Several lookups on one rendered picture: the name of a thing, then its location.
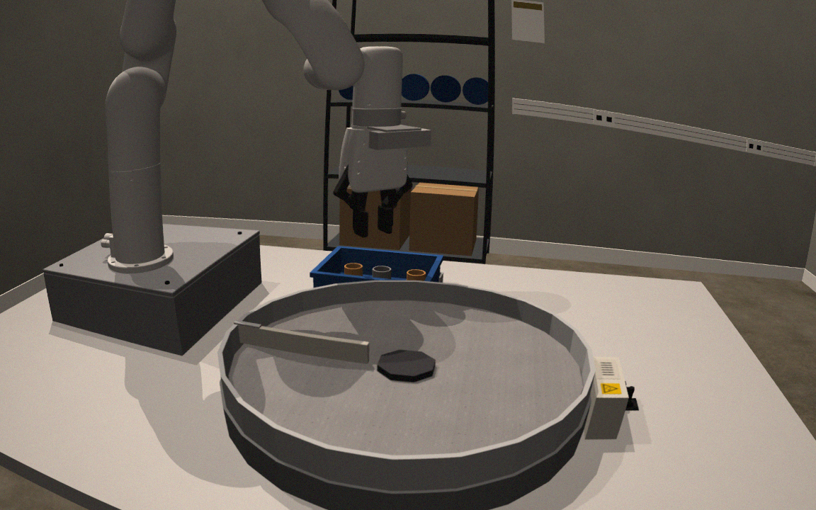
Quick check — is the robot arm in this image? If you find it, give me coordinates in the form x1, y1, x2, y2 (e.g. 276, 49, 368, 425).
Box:
101, 0, 431, 273

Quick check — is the blue crate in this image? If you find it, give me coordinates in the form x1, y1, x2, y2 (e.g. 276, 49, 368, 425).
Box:
310, 246, 443, 288

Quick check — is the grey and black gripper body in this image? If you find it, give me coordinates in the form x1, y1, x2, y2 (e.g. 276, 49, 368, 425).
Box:
339, 125, 407, 193

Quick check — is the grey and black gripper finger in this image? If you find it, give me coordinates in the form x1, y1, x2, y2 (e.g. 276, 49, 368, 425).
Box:
378, 175, 413, 234
333, 165, 368, 238

